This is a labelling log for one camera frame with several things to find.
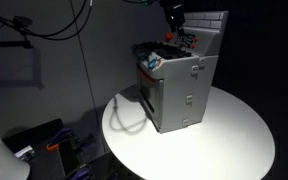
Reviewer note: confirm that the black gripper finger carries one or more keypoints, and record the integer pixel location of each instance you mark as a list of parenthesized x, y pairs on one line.
[(175, 21)]

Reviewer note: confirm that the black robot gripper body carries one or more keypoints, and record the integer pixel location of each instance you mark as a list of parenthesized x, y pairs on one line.
[(171, 6)]

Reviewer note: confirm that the grey toy cooker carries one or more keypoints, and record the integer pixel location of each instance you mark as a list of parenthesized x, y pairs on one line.
[(183, 76)]

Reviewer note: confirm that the red round timer knob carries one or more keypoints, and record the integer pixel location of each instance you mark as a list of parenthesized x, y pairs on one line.
[(168, 36)]

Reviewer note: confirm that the blue stove knob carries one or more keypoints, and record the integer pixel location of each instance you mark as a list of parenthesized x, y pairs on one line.
[(152, 63), (143, 54)]

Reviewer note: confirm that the blue stove knob far right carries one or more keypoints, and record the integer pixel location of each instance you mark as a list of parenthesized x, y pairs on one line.
[(152, 63)]

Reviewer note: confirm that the purple clamp upper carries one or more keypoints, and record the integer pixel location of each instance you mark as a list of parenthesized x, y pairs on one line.
[(61, 135)]

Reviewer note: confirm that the purple clamp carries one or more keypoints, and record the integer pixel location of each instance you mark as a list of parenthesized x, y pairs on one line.
[(81, 173), (61, 135)]

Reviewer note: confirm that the purple clamp lower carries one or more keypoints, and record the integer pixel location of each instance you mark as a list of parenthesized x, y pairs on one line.
[(81, 173)]

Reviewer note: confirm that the black equipment cart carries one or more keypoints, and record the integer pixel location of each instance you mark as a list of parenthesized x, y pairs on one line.
[(50, 165)]

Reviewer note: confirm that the red oven door handle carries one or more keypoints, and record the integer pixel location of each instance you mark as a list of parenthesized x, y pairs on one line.
[(145, 77)]

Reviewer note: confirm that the black camera on stand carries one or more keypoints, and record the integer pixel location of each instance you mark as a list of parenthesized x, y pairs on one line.
[(21, 24)]

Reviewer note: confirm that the orange clamp handle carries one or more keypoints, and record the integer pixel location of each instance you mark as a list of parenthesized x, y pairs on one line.
[(51, 147)]

